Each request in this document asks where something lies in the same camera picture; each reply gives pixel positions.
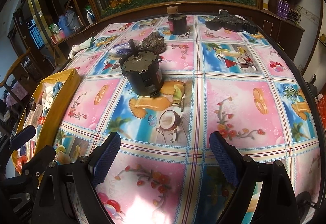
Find blue knitted cloth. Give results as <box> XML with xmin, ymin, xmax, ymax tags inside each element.
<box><xmin>53</xmin><ymin>82</ymin><xmax>64</xmax><ymax>97</ymax></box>

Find floral patterned tablecloth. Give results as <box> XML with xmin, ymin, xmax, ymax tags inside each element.
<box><xmin>54</xmin><ymin>15</ymin><xmax>324</xmax><ymax>223</ymax></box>

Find black electric motor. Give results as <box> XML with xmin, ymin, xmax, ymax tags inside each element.
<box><xmin>119</xmin><ymin>39</ymin><xmax>164</xmax><ymax>98</ymax></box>

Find orange plastic bag at right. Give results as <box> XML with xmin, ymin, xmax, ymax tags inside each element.
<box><xmin>318</xmin><ymin>96</ymin><xmax>326</xmax><ymax>129</ymax></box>

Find white rubber glove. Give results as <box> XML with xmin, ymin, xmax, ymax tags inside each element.
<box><xmin>68</xmin><ymin>37</ymin><xmax>95</xmax><ymax>59</ymax></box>

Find blue white plastic bag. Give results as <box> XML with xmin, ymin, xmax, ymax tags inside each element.
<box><xmin>108</xmin><ymin>42</ymin><xmax>133</xmax><ymax>58</ymax></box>

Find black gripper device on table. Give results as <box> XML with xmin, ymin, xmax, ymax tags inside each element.
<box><xmin>205</xmin><ymin>9</ymin><xmax>258</xmax><ymax>34</ymax></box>

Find dark jar with cork lid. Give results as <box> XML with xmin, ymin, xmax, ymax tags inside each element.
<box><xmin>166</xmin><ymin>6</ymin><xmax>187</xmax><ymax>35</ymax></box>

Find purple spray cans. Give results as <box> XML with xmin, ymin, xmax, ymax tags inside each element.
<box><xmin>277</xmin><ymin>0</ymin><xmax>290</xmax><ymax>20</ymax></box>

